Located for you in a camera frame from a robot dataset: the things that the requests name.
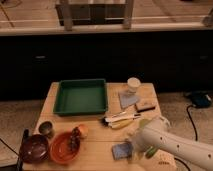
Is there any orange fruit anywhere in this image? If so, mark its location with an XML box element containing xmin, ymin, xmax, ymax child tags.
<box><xmin>77</xmin><ymin>124</ymin><xmax>89</xmax><ymax>138</ymax></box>

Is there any dark blue device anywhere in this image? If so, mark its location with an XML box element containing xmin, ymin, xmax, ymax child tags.
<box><xmin>186</xmin><ymin>92</ymin><xmax>212</xmax><ymax>108</ymax></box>

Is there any small metal cup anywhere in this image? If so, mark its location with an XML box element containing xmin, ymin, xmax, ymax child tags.
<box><xmin>39</xmin><ymin>121</ymin><xmax>53</xmax><ymax>137</ymax></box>

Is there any green chili pepper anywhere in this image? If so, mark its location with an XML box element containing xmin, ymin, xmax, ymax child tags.
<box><xmin>145</xmin><ymin>147</ymin><xmax>158</xmax><ymax>159</ymax></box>

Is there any blue sponge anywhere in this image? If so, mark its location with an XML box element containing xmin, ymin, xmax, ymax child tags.
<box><xmin>112</xmin><ymin>142</ymin><xmax>132</xmax><ymax>160</ymax></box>

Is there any black spoon handle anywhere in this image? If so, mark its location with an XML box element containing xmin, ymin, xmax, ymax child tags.
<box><xmin>15</xmin><ymin>128</ymin><xmax>30</xmax><ymax>171</ymax></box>

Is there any black cable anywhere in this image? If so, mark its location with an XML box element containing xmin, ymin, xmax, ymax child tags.
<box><xmin>185</xmin><ymin>104</ymin><xmax>199</xmax><ymax>142</ymax></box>

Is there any white paper cup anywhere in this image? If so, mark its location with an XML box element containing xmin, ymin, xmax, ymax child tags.
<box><xmin>127</xmin><ymin>77</ymin><xmax>141</xmax><ymax>93</ymax></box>

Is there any orange bowl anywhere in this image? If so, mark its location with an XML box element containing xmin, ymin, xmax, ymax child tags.
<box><xmin>49</xmin><ymin>132</ymin><xmax>80</xmax><ymax>165</ymax></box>

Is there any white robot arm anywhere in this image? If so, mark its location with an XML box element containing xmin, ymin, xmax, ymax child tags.
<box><xmin>130</xmin><ymin>116</ymin><xmax>213</xmax><ymax>171</ymax></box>

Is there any dark purple bowl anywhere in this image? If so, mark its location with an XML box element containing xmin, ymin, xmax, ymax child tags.
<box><xmin>19</xmin><ymin>134</ymin><xmax>49</xmax><ymax>164</ymax></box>

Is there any dark grape bunch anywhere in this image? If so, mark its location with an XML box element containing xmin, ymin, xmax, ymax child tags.
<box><xmin>68</xmin><ymin>127</ymin><xmax>80</xmax><ymax>152</ymax></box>

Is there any yellow banana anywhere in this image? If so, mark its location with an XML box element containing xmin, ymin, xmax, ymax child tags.
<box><xmin>109</xmin><ymin>119</ymin><xmax>133</xmax><ymax>129</ymax></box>

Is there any white wooden stool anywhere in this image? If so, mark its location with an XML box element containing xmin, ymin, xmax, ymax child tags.
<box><xmin>55</xmin><ymin>0</ymin><xmax>134</xmax><ymax>31</ymax></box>

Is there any light blue cloth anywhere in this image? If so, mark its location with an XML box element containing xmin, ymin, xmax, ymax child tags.
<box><xmin>118</xmin><ymin>91</ymin><xmax>140</xmax><ymax>109</ymax></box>

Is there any green plastic tray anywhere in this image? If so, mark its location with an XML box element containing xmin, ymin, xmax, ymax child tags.
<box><xmin>53</xmin><ymin>79</ymin><xmax>108</xmax><ymax>116</ymax></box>

